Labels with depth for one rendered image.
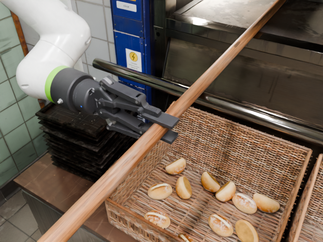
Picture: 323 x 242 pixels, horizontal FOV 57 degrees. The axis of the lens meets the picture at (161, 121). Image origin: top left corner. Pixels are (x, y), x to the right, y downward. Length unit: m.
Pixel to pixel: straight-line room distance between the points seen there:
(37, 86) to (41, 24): 0.15
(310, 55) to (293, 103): 0.17
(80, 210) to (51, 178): 0.92
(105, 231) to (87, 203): 0.71
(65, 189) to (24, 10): 0.78
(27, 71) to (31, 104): 1.25
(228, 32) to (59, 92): 0.60
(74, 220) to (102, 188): 0.06
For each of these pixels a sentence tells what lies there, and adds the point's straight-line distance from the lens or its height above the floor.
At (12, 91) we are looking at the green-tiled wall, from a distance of 1.89.
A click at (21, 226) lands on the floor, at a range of 2.02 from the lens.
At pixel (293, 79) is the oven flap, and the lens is 1.08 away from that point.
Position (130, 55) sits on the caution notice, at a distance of 1.27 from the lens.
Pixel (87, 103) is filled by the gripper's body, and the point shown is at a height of 1.21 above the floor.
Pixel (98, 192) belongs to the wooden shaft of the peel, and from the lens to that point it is 0.48.
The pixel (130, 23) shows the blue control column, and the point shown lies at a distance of 1.21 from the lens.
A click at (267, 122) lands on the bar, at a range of 0.69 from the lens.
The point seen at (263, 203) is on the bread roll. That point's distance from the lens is 1.21.
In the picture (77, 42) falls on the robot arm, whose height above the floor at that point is 1.26.
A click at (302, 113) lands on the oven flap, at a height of 0.97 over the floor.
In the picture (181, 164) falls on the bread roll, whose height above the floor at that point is 0.64.
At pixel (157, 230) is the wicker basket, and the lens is 1.00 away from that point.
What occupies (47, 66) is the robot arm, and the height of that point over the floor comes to 1.24.
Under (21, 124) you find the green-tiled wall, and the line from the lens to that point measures 2.01.
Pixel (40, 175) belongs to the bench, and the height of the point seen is 0.58.
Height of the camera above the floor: 1.58
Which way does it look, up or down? 40 degrees down
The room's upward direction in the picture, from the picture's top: straight up
